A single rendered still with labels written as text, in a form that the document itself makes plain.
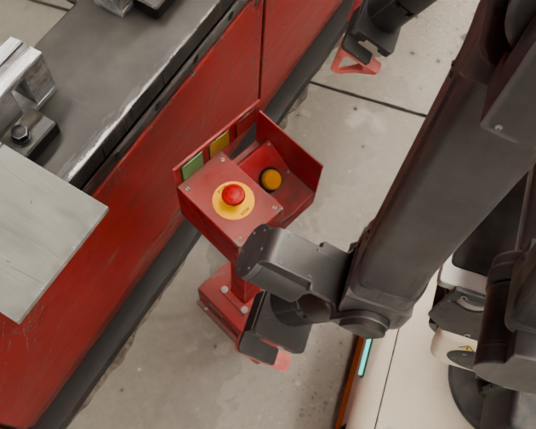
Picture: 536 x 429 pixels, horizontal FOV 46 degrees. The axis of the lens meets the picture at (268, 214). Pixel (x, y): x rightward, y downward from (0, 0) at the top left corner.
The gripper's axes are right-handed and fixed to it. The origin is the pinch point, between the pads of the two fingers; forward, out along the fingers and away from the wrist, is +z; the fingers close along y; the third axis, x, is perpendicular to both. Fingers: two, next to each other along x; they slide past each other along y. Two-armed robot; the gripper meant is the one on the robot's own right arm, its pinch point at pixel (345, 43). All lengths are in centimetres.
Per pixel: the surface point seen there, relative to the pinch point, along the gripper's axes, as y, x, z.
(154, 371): 42, 21, 101
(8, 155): 34, -34, 17
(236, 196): 21.0, -0.6, 21.3
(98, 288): 36, -8, 63
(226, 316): 24, 29, 84
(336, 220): -17, 53, 85
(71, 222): 40.0, -23.3, 11.4
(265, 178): 12.4, 5.3, 26.9
